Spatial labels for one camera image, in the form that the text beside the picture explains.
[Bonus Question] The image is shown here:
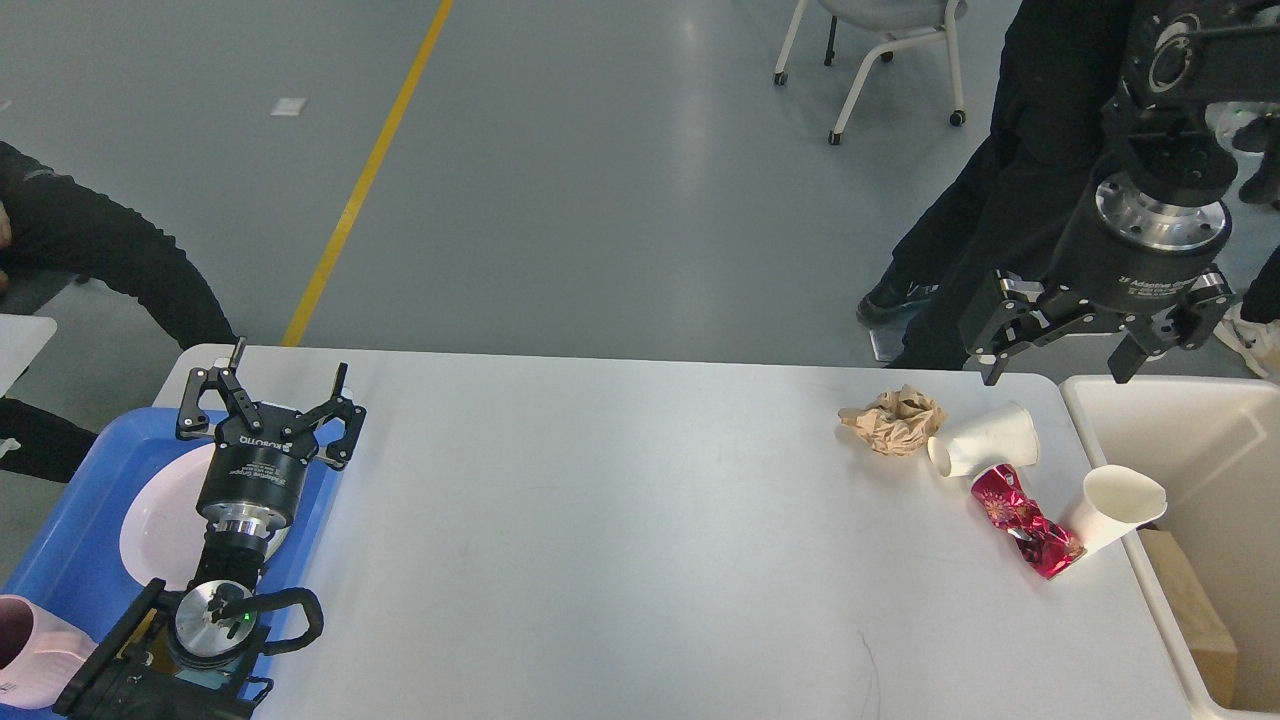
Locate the blue plastic tray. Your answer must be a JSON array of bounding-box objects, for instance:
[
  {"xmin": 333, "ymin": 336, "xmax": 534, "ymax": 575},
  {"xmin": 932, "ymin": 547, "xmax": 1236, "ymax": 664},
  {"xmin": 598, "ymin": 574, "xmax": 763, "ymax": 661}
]
[{"xmin": 3, "ymin": 407, "xmax": 340, "ymax": 641}]

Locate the beige plastic bin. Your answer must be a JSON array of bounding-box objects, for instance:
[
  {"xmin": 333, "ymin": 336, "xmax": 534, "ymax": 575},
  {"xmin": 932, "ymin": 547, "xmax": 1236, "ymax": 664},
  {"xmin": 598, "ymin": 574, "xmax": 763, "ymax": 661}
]
[{"xmin": 1061, "ymin": 375, "xmax": 1279, "ymax": 719}]

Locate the white paper cup right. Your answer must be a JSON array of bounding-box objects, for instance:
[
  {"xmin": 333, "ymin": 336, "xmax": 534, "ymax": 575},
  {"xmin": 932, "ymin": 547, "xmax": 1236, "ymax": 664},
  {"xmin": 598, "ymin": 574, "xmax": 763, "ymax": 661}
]
[{"xmin": 1060, "ymin": 464, "xmax": 1169, "ymax": 556}]

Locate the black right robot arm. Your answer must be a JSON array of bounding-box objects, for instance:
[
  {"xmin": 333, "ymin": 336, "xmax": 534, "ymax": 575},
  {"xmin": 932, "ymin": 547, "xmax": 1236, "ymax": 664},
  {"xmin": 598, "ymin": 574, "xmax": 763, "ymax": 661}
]
[{"xmin": 959, "ymin": 1, "xmax": 1279, "ymax": 386}]

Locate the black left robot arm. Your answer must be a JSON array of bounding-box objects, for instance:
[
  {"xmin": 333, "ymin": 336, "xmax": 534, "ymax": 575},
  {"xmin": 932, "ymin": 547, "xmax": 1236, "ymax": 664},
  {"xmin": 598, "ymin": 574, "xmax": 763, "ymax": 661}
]
[{"xmin": 52, "ymin": 340, "xmax": 366, "ymax": 719}]

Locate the white side table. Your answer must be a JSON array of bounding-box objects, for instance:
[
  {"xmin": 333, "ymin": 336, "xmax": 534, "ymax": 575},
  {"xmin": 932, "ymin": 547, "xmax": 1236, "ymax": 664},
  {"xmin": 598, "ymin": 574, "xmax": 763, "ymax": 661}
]
[{"xmin": 0, "ymin": 313, "xmax": 58, "ymax": 395}]

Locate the seated person in black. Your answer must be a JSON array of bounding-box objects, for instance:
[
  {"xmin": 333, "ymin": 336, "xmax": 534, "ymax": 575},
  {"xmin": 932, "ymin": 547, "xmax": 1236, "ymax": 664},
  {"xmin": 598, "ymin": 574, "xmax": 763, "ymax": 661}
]
[{"xmin": 1, "ymin": 143, "xmax": 237, "ymax": 483}]

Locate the white rolling chair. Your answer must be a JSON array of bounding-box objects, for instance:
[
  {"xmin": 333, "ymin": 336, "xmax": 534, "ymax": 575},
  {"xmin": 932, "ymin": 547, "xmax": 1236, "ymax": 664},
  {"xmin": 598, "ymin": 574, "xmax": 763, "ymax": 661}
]
[{"xmin": 817, "ymin": 1, "xmax": 968, "ymax": 146}]

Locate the person with white sneakers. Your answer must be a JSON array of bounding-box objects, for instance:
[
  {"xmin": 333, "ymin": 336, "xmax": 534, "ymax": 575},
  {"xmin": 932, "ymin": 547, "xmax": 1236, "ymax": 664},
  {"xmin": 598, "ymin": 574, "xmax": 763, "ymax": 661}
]
[{"xmin": 1213, "ymin": 108, "xmax": 1279, "ymax": 382}]

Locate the pink mug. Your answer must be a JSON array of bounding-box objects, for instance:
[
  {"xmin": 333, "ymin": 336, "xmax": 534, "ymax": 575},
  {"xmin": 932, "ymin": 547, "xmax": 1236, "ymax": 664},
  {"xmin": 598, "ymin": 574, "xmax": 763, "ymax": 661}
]
[{"xmin": 1, "ymin": 594, "xmax": 97, "ymax": 710}]

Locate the crumpled brown paper upper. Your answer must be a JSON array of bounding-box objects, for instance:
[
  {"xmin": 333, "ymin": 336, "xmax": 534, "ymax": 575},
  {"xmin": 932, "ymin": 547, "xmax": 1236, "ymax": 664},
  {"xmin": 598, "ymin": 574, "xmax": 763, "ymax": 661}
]
[{"xmin": 838, "ymin": 384, "xmax": 948, "ymax": 457}]

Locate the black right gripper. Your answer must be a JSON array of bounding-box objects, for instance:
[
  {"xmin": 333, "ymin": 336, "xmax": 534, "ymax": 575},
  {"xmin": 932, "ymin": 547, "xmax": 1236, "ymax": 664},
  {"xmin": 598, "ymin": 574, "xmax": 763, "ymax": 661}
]
[{"xmin": 957, "ymin": 172, "xmax": 1235, "ymax": 386}]

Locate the pink plate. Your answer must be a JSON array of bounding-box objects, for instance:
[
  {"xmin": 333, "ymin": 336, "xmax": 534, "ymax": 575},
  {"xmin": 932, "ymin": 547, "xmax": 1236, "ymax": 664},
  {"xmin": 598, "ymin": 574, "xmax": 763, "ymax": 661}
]
[{"xmin": 119, "ymin": 445, "xmax": 262, "ymax": 591}]

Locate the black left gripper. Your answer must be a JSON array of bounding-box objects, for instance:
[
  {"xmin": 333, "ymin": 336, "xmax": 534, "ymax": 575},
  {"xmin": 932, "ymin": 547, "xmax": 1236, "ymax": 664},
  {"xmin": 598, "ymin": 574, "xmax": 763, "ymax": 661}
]
[{"xmin": 175, "ymin": 338, "xmax": 367, "ymax": 536}]

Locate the white paper cup lying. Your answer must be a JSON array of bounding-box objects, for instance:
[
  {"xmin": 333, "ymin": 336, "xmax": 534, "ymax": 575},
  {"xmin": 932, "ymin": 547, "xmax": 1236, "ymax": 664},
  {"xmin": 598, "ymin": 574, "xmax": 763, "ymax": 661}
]
[{"xmin": 927, "ymin": 402, "xmax": 1041, "ymax": 478}]

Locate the crushed red can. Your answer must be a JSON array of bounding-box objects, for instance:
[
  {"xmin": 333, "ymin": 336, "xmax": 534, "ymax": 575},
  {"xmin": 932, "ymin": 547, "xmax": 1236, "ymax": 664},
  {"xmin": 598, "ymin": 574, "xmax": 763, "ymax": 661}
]
[{"xmin": 970, "ymin": 462, "xmax": 1087, "ymax": 579}]

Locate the standing person in black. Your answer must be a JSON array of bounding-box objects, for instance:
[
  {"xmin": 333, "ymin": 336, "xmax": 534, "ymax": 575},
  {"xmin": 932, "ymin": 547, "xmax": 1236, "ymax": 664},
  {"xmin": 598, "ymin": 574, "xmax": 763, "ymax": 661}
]
[{"xmin": 858, "ymin": 1, "xmax": 1134, "ymax": 370}]

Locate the metal floor plate left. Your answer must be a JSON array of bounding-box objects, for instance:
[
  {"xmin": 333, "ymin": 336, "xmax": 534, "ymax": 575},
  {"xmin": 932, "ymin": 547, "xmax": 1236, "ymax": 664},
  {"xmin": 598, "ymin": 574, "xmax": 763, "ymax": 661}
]
[{"xmin": 869, "ymin": 325, "xmax": 905, "ymax": 364}]

